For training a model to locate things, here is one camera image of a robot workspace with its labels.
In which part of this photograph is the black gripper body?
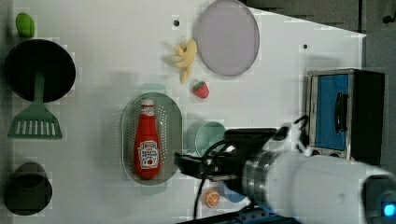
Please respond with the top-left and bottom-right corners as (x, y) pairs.
(174, 128), (276, 190)

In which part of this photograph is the red plush ketchup bottle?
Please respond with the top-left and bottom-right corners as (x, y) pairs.
(134, 98), (162, 179)

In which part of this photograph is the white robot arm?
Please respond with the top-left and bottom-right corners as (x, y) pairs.
(175, 123), (395, 224)

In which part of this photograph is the green oval strainer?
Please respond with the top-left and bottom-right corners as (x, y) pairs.
(120, 83), (183, 196)

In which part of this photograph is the blue bowl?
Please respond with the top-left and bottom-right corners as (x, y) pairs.
(223, 185), (245, 203)

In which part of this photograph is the orange slice toy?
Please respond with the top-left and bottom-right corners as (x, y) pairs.
(204, 189), (219, 208)

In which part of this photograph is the light green cup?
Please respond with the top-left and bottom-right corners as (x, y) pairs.
(185, 120), (226, 157)

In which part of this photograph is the blue black base box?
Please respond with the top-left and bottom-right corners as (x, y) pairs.
(177, 207), (301, 224)

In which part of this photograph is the red toy strawberry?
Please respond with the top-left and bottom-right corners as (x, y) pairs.
(192, 81), (209, 99)

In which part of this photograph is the round lilac plate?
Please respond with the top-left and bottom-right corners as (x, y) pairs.
(195, 0), (260, 77)

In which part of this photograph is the silver toaster oven blue door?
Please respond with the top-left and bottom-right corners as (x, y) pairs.
(305, 68), (385, 165)

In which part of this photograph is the green slotted spatula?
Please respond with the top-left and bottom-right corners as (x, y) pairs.
(7, 73), (63, 140)

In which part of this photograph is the dark grey cup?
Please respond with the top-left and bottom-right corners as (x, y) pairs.
(4, 162), (53, 216)

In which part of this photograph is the black round pan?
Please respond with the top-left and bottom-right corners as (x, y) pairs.
(4, 39), (77, 103)

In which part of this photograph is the green toy vegetable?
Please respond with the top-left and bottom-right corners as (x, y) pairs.
(15, 13), (35, 38)

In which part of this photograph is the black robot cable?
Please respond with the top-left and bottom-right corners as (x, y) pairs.
(192, 139), (237, 220)

